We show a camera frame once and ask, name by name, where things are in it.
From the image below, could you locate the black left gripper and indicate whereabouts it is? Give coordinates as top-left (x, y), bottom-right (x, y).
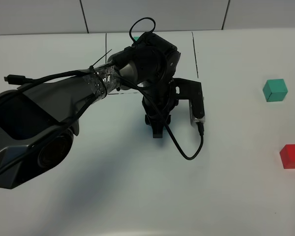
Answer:
top-left (142, 80), bottom-right (178, 139)

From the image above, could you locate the red block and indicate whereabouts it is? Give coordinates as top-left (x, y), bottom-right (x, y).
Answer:
top-left (280, 144), bottom-right (295, 169)

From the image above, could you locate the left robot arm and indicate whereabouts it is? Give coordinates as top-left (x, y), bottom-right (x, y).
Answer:
top-left (0, 32), bottom-right (180, 189)

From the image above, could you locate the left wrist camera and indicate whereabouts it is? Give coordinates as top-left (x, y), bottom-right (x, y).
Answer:
top-left (174, 78), bottom-right (205, 126)

